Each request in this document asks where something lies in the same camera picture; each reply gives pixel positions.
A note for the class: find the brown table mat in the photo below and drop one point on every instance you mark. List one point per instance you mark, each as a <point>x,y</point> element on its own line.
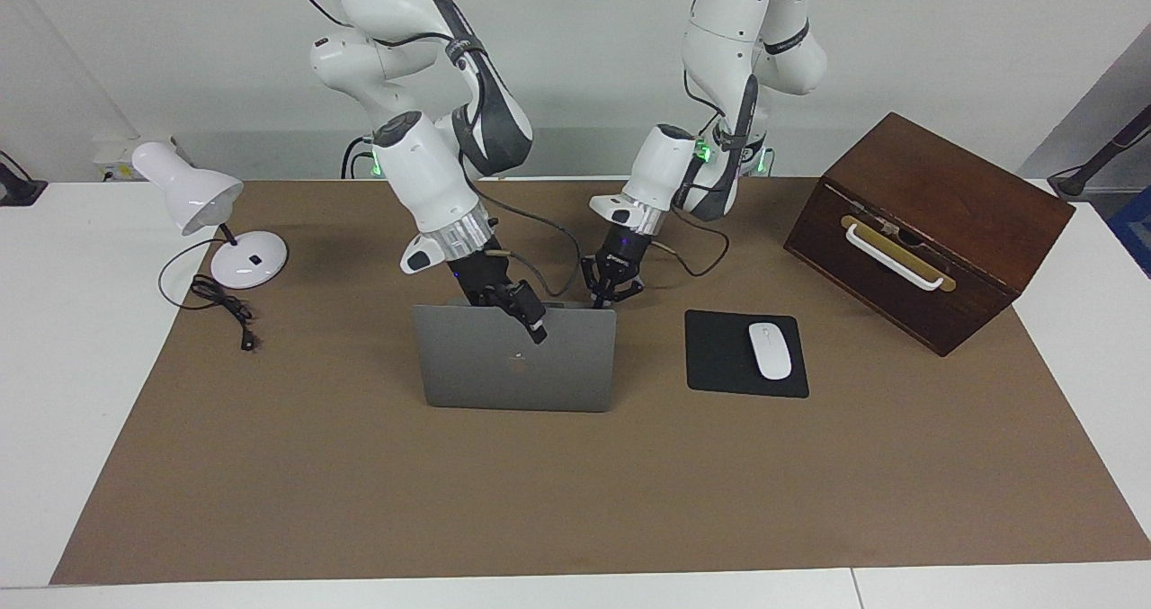
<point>539,501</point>

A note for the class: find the black tripod leg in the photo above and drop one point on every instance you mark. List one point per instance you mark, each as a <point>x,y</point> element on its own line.
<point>1101,155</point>

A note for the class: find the dark wooden box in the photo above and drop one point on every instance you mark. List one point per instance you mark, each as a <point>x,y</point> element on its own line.
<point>953,195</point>

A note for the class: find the black stand base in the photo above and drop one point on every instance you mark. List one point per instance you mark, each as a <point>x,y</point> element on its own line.
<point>18,191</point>

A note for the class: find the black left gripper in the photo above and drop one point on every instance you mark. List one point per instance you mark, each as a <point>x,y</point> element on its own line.
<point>623,247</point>

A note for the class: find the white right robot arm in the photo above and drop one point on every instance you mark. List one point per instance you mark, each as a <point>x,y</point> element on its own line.
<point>423,168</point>

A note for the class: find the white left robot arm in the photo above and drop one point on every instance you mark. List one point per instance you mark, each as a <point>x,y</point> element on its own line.
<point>719,51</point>

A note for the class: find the black mouse pad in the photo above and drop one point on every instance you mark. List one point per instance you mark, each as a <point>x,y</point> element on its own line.
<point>719,357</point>

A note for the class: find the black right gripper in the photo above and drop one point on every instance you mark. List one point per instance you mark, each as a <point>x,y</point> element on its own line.
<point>477,278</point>

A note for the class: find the white wall socket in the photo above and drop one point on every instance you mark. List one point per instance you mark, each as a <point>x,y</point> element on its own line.
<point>117,155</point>

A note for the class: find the silver grey laptop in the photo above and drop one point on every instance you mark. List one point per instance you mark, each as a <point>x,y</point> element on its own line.
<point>504,380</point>

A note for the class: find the white computer mouse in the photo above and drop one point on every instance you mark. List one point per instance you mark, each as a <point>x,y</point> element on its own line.
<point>771,350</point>

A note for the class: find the blue crate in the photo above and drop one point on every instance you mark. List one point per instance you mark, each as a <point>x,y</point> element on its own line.
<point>1135,231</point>

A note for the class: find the white desk lamp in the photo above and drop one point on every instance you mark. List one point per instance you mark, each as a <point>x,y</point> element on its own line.
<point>193,191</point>

